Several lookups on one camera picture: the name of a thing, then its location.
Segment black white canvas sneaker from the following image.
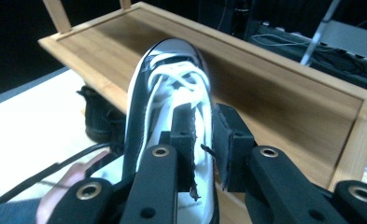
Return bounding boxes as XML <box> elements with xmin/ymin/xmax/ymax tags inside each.
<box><xmin>121</xmin><ymin>37</ymin><xmax>220</xmax><ymax>224</ymax></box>

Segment left hand-held gripper cable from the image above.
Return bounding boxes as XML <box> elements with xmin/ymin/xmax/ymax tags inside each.
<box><xmin>0</xmin><ymin>142</ymin><xmax>112</xmax><ymax>206</ymax></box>

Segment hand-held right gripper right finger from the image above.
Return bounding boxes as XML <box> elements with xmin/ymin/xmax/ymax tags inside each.
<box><xmin>212</xmin><ymin>103</ymin><xmax>258</xmax><ymax>192</ymax></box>

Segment black leather shoe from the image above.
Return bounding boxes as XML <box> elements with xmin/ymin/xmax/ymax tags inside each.
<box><xmin>76</xmin><ymin>85</ymin><xmax>127</xmax><ymax>157</ymax></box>

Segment grey metal stand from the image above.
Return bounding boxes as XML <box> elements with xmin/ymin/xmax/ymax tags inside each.
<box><xmin>299</xmin><ymin>0</ymin><xmax>367</xmax><ymax>66</ymax></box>

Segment grey floor cables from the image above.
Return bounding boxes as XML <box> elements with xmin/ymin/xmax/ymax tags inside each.
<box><xmin>249</xmin><ymin>27</ymin><xmax>367</xmax><ymax>82</ymax></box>

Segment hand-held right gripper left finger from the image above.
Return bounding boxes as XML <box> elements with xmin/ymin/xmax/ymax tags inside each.
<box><xmin>159</xmin><ymin>102</ymin><xmax>201</xmax><ymax>200</ymax></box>

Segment wooden three-tier shoe rack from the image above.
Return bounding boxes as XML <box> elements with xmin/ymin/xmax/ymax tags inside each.
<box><xmin>37</xmin><ymin>0</ymin><xmax>367</xmax><ymax>224</ymax></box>

